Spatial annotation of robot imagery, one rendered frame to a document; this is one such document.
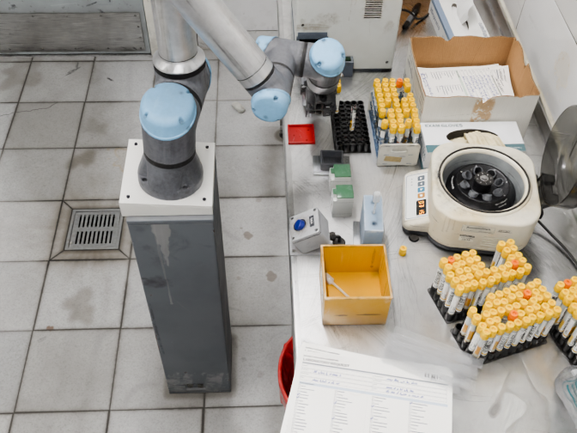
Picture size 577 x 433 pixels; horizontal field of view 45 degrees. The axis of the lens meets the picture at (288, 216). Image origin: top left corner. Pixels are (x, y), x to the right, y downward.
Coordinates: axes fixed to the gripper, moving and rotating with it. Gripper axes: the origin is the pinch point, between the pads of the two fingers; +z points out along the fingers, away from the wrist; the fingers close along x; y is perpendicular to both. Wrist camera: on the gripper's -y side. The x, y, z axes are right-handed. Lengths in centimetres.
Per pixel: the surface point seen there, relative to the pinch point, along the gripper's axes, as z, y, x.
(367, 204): -24.4, 32.2, 8.2
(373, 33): 3.1, -19.8, 16.3
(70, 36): 142, -84, -104
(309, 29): 1.8, -20.5, -1.0
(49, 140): 122, -27, -106
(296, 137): 0.0, 9.5, -5.3
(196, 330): 29, 57, -34
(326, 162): -6.3, 18.0, 1.5
